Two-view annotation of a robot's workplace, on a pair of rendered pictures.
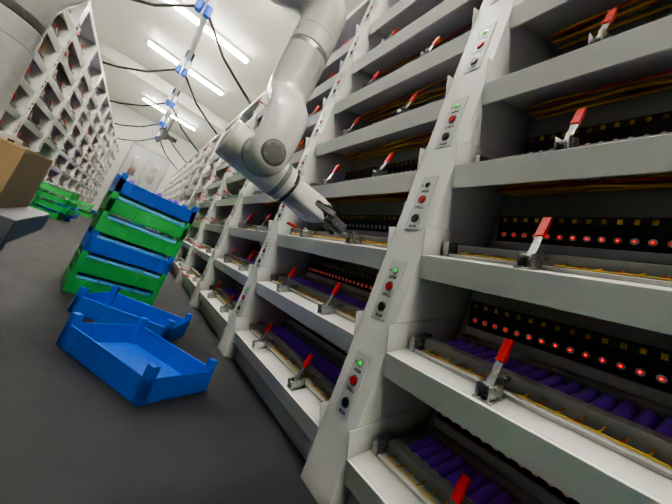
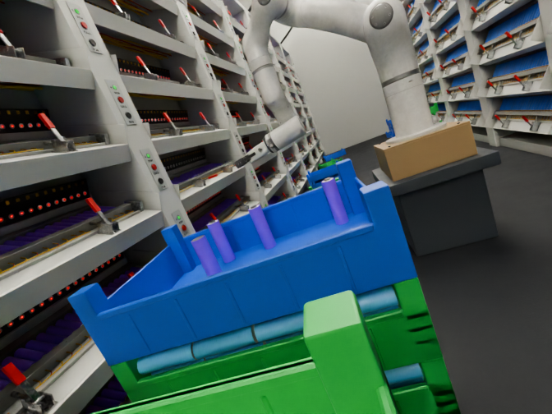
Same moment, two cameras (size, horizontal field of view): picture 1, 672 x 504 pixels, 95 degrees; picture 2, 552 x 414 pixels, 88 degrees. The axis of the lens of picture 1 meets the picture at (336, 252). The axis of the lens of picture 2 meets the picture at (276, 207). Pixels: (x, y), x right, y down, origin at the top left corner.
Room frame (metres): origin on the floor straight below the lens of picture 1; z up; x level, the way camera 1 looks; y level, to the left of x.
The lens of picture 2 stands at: (1.49, 1.10, 0.54)
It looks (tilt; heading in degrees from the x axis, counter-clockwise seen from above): 12 degrees down; 232
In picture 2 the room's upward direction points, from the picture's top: 22 degrees counter-clockwise
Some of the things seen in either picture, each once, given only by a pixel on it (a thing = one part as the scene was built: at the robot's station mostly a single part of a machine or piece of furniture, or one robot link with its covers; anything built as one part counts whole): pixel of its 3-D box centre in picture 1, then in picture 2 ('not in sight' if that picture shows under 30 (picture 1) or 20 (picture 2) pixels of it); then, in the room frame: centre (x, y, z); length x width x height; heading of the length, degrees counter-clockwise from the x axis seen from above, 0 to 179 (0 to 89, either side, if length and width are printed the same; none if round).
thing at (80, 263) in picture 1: (120, 267); not in sight; (1.33, 0.81, 0.12); 0.30 x 0.20 x 0.08; 132
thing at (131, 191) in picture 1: (154, 199); (250, 243); (1.33, 0.81, 0.44); 0.30 x 0.20 x 0.08; 132
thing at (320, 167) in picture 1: (327, 164); (83, 94); (1.25, 0.17, 0.85); 0.20 x 0.09 x 1.70; 123
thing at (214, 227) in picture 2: not in sight; (221, 241); (1.32, 0.72, 0.44); 0.02 x 0.02 x 0.06
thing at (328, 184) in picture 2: not in sight; (334, 200); (1.20, 0.85, 0.44); 0.02 x 0.02 x 0.06
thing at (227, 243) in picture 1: (267, 179); not in sight; (1.84, 0.56, 0.85); 0.20 x 0.09 x 1.70; 123
